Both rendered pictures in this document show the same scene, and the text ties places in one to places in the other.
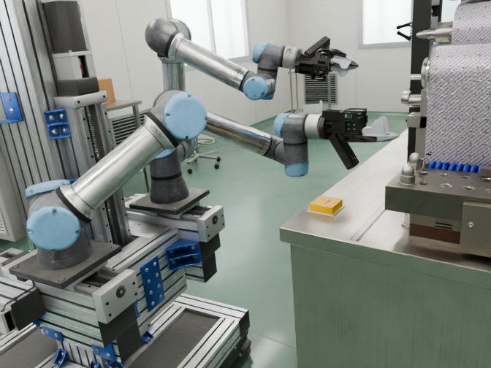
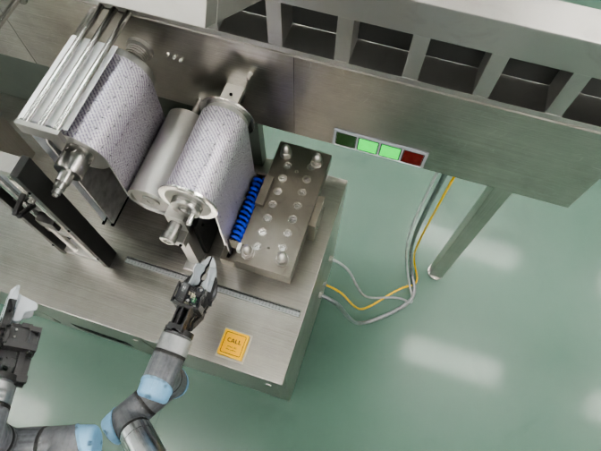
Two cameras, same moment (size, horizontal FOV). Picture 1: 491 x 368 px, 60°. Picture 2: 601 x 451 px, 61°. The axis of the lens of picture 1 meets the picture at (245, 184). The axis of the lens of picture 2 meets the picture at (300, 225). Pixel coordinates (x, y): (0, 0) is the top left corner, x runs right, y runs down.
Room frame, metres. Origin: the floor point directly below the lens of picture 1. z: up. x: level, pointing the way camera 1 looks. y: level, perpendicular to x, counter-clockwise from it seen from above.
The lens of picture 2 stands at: (1.02, 0.09, 2.32)
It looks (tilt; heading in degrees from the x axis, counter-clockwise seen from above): 66 degrees down; 250
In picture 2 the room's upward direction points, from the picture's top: 1 degrees clockwise
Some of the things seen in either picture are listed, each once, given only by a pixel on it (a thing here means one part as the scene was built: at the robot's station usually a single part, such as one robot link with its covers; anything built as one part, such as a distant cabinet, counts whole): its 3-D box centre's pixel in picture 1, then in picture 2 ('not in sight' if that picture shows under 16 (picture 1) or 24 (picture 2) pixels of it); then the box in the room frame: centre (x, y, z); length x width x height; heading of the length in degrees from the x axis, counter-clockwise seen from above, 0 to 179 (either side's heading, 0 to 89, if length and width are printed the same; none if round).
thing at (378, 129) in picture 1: (379, 130); (209, 273); (1.09, -0.37, 1.11); 0.09 x 0.03 x 0.06; 53
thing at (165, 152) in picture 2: not in sight; (170, 161); (1.11, -0.67, 1.17); 0.26 x 0.12 x 0.12; 53
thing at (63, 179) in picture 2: (427, 34); (61, 184); (1.34, -0.59, 1.33); 0.06 x 0.03 x 0.03; 53
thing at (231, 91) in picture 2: not in sight; (232, 94); (0.91, -0.74, 1.28); 0.06 x 0.05 x 0.02; 53
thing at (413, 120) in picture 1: (419, 144); (185, 243); (1.14, -0.49, 1.05); 0.06 x 0.05 x 0.31; 53
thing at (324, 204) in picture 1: (326, 204); (233, 344); (1.10, -0.22, 0.91); 0.07 x 0.07 x 0.02; 53
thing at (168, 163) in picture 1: (164, 154); not in sight; (1.55, 0.29, 0.98); 0.13 x 0.12 x 0.14; 164
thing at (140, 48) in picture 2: not in sight; (134, 57); (1.11, -0.89, 1.33); 0.07 x 0.07 x 0.07; 53
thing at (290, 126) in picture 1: (294, 126); (161, 376); (1.27, -0.16, 1.11); 0.11 x 0.08 x 0.09; 53
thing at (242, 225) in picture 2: (476, 171); (248, 208); (0.95, -0.55, 1.03); 0.21 x 0.04 x 0.03; 53
